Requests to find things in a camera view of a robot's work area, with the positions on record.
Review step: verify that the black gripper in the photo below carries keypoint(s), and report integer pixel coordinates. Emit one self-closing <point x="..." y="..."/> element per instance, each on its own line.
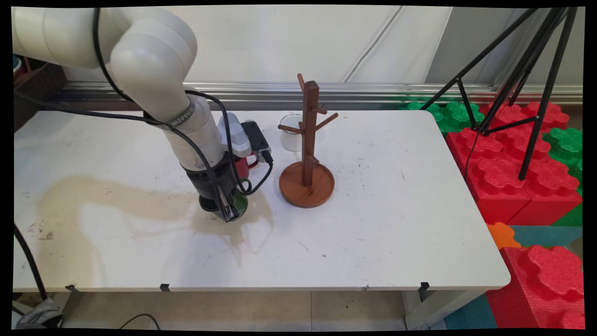
<point x="207" y="184"/>

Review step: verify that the green enamel mug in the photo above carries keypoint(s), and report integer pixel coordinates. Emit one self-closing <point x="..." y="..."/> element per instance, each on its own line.
<point x="241" y="205"/>

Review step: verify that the red enamel mug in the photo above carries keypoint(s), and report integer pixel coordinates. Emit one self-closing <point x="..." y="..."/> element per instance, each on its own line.
<point x="242" y="167"/>

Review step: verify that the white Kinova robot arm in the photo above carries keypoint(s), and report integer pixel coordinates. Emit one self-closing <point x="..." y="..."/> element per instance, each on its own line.
<point x="154" y="60"/>

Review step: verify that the clear glass cup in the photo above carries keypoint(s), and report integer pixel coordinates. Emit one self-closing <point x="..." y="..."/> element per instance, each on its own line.
<point x="291" y="140"/>

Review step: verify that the brown wooden mug tree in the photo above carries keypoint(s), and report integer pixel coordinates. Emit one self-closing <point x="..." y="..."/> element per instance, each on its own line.
<point x="310" y="121"/>

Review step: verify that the dark brown wooden box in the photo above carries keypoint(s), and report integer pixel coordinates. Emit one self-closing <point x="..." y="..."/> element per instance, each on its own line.
<point x="37" y="93"/>

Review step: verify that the green foam block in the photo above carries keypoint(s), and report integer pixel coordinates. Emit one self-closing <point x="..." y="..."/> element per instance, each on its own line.
<point x="566" y="144"/>
<point x="454" y="114"/>

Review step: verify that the teal foam mat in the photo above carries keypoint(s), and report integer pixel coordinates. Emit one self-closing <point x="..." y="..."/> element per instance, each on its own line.
<point x="471" y="315"/>
<point x="545" y="235"/>

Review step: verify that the orange foam piece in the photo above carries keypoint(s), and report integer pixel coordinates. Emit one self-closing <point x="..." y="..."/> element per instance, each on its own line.
<point x="501" y="235"/>

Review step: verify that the large red foam block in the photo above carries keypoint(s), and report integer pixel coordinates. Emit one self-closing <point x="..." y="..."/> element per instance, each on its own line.
<point x="545" y="284"/>

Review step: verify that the black tripod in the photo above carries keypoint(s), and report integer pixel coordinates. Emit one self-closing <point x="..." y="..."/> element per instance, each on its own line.
<point x="544" y="102"/>

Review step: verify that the white ribbed camera mount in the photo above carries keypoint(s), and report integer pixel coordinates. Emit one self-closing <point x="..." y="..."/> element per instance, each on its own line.
<point x="235" y="135"/>

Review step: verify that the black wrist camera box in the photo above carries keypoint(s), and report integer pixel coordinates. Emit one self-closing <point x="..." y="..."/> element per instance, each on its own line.
<point x="256" y="137"/>

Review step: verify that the aluminium wall rail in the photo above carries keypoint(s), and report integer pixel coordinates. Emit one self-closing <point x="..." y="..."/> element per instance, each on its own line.
<point x="373" y="91"/>

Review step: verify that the white wall conduit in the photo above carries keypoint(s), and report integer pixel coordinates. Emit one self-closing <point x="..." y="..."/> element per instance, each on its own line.
<point x="373" y="43"/>

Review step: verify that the white table leg frame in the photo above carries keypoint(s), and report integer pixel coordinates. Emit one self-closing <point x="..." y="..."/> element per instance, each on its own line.
<point x="433" y="310"/>

